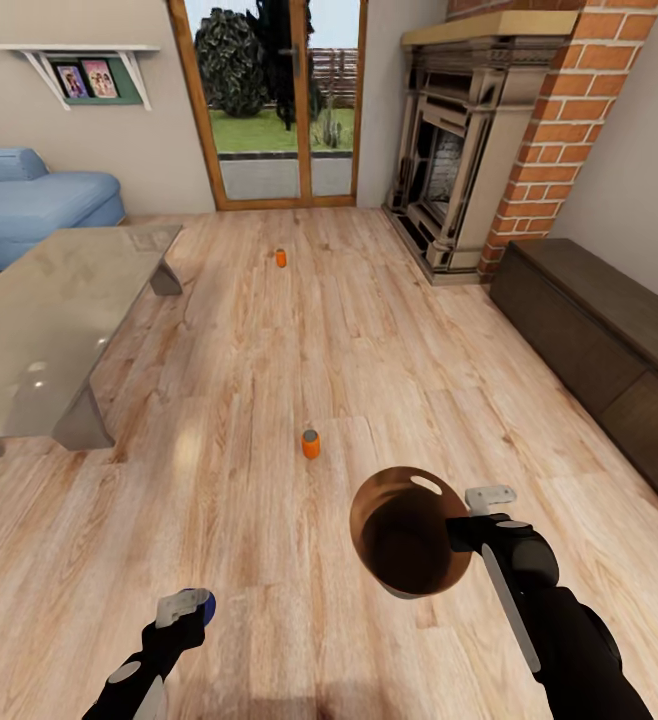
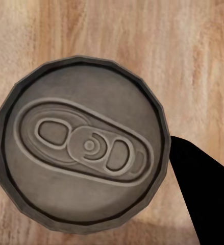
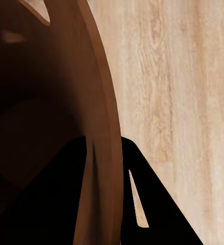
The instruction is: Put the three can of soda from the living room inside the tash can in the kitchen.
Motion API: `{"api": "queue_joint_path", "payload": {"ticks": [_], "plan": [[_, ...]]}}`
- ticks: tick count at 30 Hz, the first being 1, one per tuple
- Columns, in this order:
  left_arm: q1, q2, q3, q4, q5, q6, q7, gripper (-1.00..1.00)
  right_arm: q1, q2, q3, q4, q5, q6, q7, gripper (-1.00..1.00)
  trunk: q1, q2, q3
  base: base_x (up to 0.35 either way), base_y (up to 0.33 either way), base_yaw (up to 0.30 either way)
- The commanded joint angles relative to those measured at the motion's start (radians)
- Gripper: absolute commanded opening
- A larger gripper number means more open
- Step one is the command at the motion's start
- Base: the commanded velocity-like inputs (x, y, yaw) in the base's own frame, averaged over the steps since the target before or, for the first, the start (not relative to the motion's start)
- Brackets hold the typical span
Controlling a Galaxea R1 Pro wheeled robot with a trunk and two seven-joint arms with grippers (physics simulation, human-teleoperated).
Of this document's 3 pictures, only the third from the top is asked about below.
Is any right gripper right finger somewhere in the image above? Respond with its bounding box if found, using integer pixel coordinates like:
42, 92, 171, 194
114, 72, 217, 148
120, 136, 203, 245

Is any trash can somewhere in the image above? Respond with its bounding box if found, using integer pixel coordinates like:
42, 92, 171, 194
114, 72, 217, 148
0, 0, 123, 245

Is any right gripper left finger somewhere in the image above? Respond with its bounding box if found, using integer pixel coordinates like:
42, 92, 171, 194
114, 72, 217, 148
0, 136, 87, 245

